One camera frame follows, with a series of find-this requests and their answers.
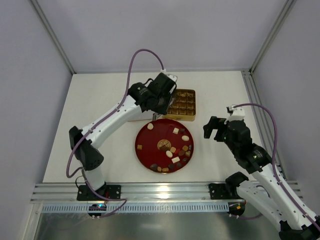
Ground tan ridged shell chocolate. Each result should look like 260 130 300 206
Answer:
182 145 189 151

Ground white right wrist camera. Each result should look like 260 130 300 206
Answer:
224 105 245 125

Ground metal tongs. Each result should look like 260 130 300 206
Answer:
152 112 161 121

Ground white cone chocolate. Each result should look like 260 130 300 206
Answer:
147 123 154 130

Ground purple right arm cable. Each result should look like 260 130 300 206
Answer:
231 102 320 223

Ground white rectangular chocolate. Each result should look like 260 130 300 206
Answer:
171 156 180 163

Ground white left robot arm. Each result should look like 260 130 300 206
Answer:
69 71 178 199

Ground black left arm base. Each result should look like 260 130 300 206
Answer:
75 177 122 201

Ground round red lacquer plate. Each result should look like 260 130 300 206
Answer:
135 119 195 174

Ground silver tin lid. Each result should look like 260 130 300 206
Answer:
128 110 154 122

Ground right aluminium frame rail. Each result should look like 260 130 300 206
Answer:
241 69 286 173

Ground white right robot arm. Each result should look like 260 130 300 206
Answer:
203 116 320 240

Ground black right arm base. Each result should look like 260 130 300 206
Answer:
208 172 249 200

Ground aluminium front rail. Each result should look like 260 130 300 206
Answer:
30 181 303 203

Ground grey brown pebble chocolate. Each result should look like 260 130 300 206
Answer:
150 164 158 170

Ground gold chocolate tin box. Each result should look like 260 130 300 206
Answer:
163 88 196 122

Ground brown oval chocolate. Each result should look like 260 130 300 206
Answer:
178 150 185 156

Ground white oval swirl chocolate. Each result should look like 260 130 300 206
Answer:
181 135 189 141

